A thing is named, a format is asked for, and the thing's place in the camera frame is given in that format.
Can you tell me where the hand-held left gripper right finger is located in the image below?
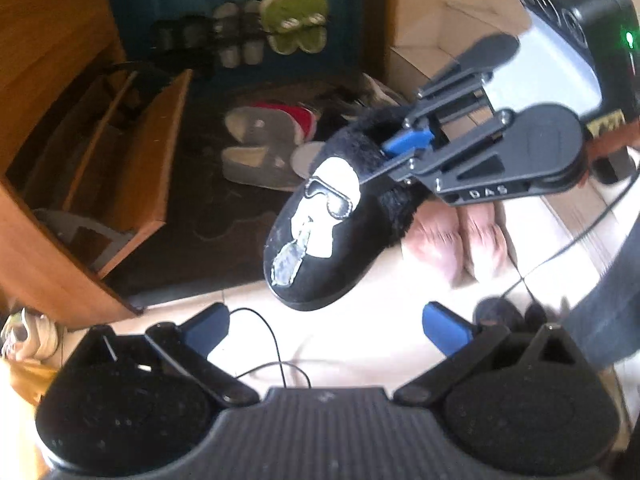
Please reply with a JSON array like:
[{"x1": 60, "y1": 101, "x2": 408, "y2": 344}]
[{"x1": 392, "y1": 301, "x2": 581, "y2": 407}]

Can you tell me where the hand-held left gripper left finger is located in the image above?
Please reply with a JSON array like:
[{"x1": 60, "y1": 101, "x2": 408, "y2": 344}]
[{"x1": 65, "y1": 302, "x2": 258, "y2": 407}]

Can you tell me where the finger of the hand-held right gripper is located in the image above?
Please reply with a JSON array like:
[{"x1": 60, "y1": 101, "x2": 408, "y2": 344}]
[
  {"x1": 382, "y1": 57, "x2": 496, "y2": 157},
  {"x1": 356, "y1": 110, "x2": 526, "y2": 207}
]

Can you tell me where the pink padded slipper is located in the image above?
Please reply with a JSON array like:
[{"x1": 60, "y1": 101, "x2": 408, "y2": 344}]
[
  {"x1": 400, "y1": 200, "x2": 463, "y2": 288},
  {"x1": 457, "y1": 205, "x2": 511, "y2": 283}
]

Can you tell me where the red cloth slipper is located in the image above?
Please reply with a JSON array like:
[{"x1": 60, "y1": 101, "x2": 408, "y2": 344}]
[
  {"x1": 255, "y1": 102, "x2": 318, "y2": 141},
  {"x1": 290, "y1": 141, "x2": 328, "y2": 181}
]

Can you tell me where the black furry figure-print slipper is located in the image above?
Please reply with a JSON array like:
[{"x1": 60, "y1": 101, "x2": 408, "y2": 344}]
[{"x1": 263, "y1": 105, "x2": 441, "y2": 311}]

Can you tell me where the person's dark fuzzy slipper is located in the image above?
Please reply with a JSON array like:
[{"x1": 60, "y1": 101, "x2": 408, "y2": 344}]
[
  {"x1": 525, "y1": 302, "x2": 551, "y2": 328},
  {"x1": 472, "y1": 297, "x2": 526, "y2": 331}
]

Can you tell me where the brown patterned doormat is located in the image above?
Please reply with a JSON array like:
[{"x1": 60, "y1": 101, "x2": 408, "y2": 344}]
[{"x1": 107, "y1": 75, "x2": 416, "y2": 311}]

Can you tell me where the grey knit slipper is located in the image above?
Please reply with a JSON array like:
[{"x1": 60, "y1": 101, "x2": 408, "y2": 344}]
[
  {"x1": 221, "y1": 142, "x2": 321, "y2": 192},
  {"x1": 223, "y1": 105, "x2": 313, "y2": 143}
]

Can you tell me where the person's grey trouser leg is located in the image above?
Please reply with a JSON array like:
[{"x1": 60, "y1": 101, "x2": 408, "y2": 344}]
[{"x1": 565, "y1": 210, "x2": 640, "y2": 366}]

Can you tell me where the white sneakers pair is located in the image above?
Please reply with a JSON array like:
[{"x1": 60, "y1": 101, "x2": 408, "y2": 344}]
[{"x1": 0, "y1": 307, "x2": 61, "y2": 363}]

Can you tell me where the grey slide sandal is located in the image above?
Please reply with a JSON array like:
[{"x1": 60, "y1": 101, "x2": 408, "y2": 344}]
[
  {"x1": 240, "y1": 0, "x2": 266, "y2": 66},
  {"x1": 212, "y1": 2, "x2": 243, "y2": 68}
]

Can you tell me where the black slide sandal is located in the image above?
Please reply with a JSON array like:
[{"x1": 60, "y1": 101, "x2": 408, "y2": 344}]
[
  {"x1": 177, "y1": 15, "x2": 213, "y2": 68},
  {"x1": 150, "y1": 20, "x2": 183, "y2": 61}
]

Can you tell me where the wooden shoe cabinet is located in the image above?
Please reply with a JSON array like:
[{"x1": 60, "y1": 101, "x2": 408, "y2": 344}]
[{"x1": 0, "y1": 0, "x2": 193, "y2": 331}]

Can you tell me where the wooden door frame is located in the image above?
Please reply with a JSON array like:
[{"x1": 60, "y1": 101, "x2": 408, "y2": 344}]
[{"x1": 360, "y1": 0, "x2": 426, "y2": 73}]

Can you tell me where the grey metal cabinet bracket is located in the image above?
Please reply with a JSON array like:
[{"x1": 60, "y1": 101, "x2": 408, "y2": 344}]
[{"x1": 35, "y1": 207, "x2": 136, "y2": 271}]

